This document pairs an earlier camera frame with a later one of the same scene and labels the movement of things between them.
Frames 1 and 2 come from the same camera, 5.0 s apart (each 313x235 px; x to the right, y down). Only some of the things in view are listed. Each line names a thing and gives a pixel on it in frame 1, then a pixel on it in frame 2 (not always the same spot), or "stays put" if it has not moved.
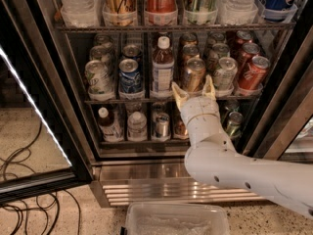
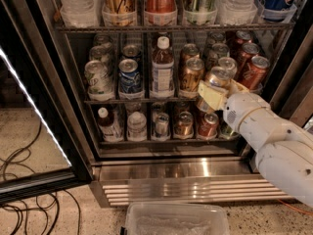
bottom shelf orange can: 180,128 stays put
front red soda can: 255,73 stays put
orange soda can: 195,73 -> 219,76
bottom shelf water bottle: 137,130 stays put
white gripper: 200,108 -> 241,108
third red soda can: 244,37 stays put
